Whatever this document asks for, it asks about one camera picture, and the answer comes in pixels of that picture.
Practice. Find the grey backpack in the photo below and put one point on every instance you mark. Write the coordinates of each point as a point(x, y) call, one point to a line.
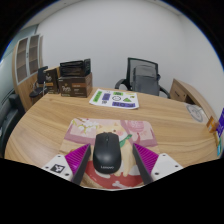
point(146, 80)

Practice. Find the black armchair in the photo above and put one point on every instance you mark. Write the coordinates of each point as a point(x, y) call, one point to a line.
point(10, 123)

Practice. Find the black visitor chair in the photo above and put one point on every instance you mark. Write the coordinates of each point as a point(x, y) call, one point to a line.
point(41, 75)

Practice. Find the white sticker sheet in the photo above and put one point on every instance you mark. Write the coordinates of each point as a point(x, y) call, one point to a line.
point(115, 99)

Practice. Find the black printed box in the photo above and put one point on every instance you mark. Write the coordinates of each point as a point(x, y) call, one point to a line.
point(75, 68)

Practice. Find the small brown printed box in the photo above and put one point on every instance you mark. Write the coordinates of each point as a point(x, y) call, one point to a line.
point(52, 80)

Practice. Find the black computer mouse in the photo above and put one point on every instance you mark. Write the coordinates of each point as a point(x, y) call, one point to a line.
point(106, 153)

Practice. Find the wooden shelf unit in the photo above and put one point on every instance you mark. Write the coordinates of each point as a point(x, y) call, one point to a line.
point(26, 66)

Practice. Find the black mesh office chair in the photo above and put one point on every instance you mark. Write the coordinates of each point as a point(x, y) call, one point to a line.
point(130, 71)

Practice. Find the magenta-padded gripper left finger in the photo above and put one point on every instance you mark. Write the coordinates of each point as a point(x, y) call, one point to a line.
point(78, 158)

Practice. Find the purple standing pouch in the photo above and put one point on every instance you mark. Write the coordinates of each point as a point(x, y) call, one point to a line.
point(221, 123)

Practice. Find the wooden side desk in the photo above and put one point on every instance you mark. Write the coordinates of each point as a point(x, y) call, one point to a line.
point(186, 91)

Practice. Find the cartoon dog print mouse pad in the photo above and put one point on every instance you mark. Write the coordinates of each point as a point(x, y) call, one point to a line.
point(140, 133)

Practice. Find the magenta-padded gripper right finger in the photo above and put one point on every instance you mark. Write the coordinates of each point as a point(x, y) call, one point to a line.
point(145, 159)

